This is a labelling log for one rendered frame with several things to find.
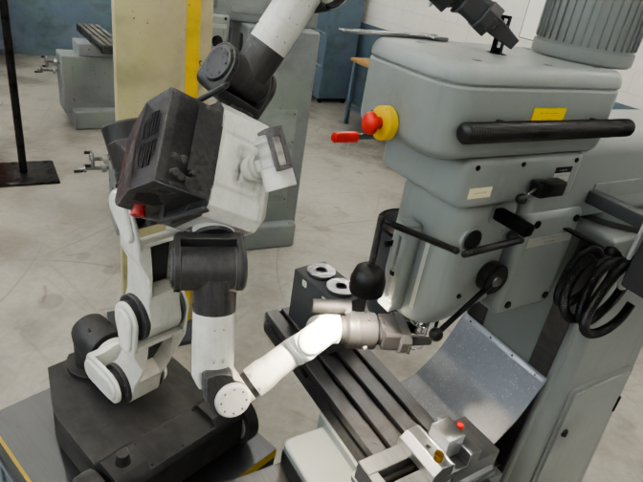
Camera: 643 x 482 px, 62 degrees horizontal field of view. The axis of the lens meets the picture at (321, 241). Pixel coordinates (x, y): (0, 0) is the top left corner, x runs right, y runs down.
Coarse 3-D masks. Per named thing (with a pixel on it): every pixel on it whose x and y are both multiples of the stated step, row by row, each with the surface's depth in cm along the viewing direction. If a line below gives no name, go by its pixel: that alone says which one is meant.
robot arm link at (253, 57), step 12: (252, 36) 118; (252, 48) 117; (264, 48) 117; (240, 60) 115; (252, 60) 118; (264, 60) 118; (276, 60) 119; (240, 72) 116; (252, 72) 118; (264, 72) 119; (240, 84) 118; (252, 84) 119; (264, 84) 122; (240, 96) 121; (252, 96) 122; (264, 96) 123
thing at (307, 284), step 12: (312, 264) 171; (324, 264) 172; (300, 276) 168; (312, 276) 166; (324, 276) 165; (336, 276) 169; (300, 288) 169; (312, 288) 164; (324, 288) 162; (336, 288) 161; (300, 300) 170; (360, 300) 161; (300, 312) 172; (300, 324) 173; (336, 348) 165
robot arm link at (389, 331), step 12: (360, 312) 128; (396, 312) 132; (372, 324) 125; (384, 324) 127; (396, 324) 128; (372, 336) 124; (384, 336) 125; (396, 336) 125; (408, 336) 125; (360, 348) 126; (372, 348) 126; (384, 348) 126; (396, 348) 127; (408, 348) 125
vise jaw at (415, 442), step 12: (408, 432) 127; (420, 432) 127; (408, 444) 125; (420, 444) 124; (432, 444) 125; (420, 456) 123; (432, 456) 122; (444, 456) 122; (420, 468) 122; (432, 468) 120; (444, 468) 119; (432, 480) 119
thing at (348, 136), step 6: (336, 132) 103; (342, 132) 103; (348, 132) 104; (354, 132) 105; (336, 138) 103; (342, 138) 103; (348, 138) 104; (354, 138) 104; (360, 138) 106; (366, 138) 107; (372, 138) 107
